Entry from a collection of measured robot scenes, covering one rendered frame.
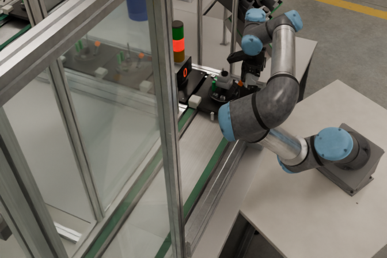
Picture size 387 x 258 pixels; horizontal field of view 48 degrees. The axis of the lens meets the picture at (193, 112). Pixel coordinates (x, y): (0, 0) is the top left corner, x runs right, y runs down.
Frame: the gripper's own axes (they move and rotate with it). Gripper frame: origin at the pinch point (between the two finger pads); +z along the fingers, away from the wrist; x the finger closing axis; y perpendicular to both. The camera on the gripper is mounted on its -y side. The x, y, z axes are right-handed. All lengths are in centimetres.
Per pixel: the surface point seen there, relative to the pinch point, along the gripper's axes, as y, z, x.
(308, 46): 13, 20, 68
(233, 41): -13.0, -6.6, 19.1
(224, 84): -8.5, 1.6, -2.1
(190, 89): -24.7, 9.2, -2.9
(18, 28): -141, 15, 11
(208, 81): -19.6, 9.3, 5.7
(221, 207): 10, 20, -49
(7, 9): -151, 7, 17
